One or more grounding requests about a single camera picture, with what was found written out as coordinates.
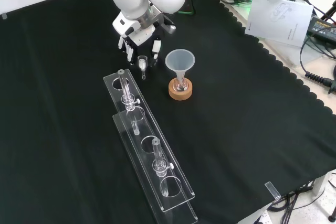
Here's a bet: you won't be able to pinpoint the black cables under bench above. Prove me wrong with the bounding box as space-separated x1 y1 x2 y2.
267 173 336 224

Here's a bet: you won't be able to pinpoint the clear weighing funnel with powder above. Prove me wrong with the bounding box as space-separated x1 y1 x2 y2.
137 55 149 81

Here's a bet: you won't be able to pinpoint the black power adapter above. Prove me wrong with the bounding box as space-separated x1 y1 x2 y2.
305 16 336 42

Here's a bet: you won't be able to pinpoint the small round-bottom glass flask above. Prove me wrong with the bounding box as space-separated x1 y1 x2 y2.
175 75 190 92

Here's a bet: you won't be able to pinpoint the clear acrylic funnel stand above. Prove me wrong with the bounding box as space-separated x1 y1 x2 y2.
102 68 199 224

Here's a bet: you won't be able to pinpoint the cork ring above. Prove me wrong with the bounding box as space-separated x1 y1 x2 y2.
168 77 194 102

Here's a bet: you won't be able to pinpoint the white printed paper sheet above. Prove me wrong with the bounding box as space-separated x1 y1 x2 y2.
244 0 314 48

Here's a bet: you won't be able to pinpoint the black cable with ribbed plug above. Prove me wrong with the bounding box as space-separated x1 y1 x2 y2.
300 36 336 94

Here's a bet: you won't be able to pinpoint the black cloth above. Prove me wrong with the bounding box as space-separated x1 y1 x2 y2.
0 0 336 224

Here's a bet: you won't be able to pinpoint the translucent plastic funnel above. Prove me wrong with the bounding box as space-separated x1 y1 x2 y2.
164 48 196 83

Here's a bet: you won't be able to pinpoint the white power strip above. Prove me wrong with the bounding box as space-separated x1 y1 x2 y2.
254 208 271 224

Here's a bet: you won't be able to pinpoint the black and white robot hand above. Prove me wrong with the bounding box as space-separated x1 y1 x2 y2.
112 11 163 67

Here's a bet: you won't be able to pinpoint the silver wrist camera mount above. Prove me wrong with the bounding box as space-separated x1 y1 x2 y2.
151 11 177 35

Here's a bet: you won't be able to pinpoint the clear tape strip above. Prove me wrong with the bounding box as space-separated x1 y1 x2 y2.
264 181 281 199

